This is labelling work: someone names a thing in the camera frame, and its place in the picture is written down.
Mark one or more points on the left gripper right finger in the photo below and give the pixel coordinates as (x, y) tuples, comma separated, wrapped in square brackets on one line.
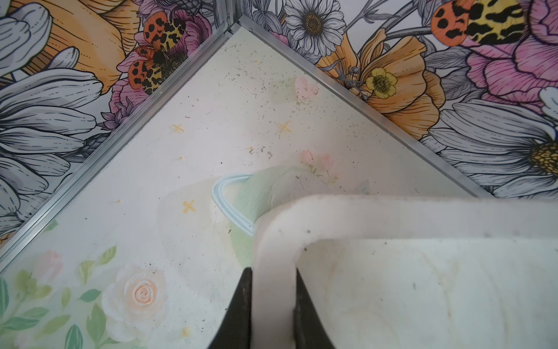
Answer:
[(309, 332)]

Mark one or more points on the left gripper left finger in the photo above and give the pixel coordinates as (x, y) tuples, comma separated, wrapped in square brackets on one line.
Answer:
[(235, 330)]

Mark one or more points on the white plastic drawer unit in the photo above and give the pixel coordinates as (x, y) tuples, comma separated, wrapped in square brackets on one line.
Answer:
[(386, 272)]

